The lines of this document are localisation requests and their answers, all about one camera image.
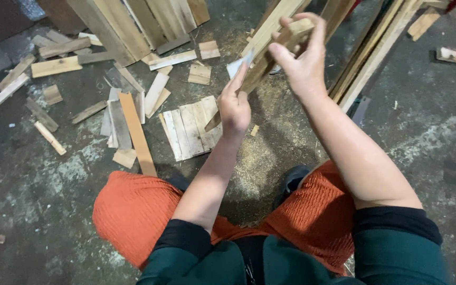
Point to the heap of leaning wide planks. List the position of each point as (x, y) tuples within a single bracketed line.
[(133, 23)]

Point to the person's left hand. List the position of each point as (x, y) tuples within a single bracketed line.
[(232, 111)]

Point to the sawdust heap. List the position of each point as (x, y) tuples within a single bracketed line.
[(267, 158)]

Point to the scatter of wood offcuts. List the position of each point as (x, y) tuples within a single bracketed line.
[(56, 66)]

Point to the grey flat metal strip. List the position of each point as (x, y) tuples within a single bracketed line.
[(361, 111)]

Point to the long brown wooden plank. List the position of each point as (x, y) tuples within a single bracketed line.
[(137, 130)]

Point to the row of pale flat slats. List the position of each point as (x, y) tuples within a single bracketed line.
[(188, 130)]

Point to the short tan wood block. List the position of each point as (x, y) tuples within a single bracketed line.
[(424, 23)]

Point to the orange ribbed trousers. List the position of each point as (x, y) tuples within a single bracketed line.
[(133, 213)]

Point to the dark green jacket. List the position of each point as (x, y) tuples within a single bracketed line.
[(394, 253)]

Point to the person's left fingers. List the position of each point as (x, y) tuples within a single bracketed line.
[(237, 79)]

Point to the long wooden stick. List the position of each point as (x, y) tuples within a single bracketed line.
[(257, 71)]

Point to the black shoe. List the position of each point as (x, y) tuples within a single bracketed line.
[(178, 183), (294, 178)]

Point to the silver bubble foil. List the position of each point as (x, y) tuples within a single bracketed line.
[(30, 8)]

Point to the white sandpaper piece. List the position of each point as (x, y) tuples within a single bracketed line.
[(234, 68)]

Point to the bundle of long thin battens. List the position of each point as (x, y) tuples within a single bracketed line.
[(370, 55)]

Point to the person's right hand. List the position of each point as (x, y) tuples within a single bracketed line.
[(307, 67)]

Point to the small wood chip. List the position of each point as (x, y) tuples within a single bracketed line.
[(254, 130)]

